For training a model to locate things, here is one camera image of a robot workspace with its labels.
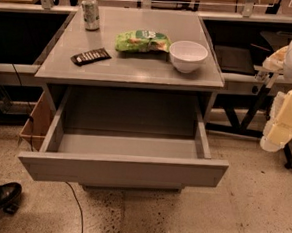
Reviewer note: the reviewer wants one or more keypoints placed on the brown cardboard box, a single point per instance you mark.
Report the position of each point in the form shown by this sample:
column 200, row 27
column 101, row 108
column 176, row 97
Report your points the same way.
column 37, row 125

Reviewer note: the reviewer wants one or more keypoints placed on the white bowl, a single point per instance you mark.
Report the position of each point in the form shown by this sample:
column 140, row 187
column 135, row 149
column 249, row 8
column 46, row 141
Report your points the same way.
column 187, row 56

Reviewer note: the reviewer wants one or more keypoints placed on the grey top drawer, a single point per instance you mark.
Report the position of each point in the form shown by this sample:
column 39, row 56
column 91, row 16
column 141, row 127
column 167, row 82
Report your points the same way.
column 125, row 138

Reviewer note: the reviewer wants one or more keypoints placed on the black leather shoe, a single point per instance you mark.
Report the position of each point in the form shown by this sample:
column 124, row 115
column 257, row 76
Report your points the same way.
column 10, row 195

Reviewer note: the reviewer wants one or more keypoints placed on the green chip bag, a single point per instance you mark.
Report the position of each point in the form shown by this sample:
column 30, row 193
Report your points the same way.
column 142, row 41

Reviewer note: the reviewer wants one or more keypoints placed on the dark chocolate bar wrapper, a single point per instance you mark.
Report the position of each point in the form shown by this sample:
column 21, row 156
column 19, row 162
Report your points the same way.
column 91, row 56

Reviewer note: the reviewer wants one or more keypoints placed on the silver green soda can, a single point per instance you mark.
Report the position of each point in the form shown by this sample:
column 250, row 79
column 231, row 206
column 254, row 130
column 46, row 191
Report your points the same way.
column 90, row 14

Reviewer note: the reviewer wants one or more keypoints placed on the black frame side table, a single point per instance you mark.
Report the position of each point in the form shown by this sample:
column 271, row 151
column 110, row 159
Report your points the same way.
column 247, row 89

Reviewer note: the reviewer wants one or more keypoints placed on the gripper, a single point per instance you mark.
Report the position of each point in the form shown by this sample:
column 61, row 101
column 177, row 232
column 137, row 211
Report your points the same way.
column 278, row 131

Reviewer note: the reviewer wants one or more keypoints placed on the grey drawer cabinet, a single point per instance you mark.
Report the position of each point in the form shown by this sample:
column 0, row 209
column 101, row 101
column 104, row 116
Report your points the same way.
column 143, row 71

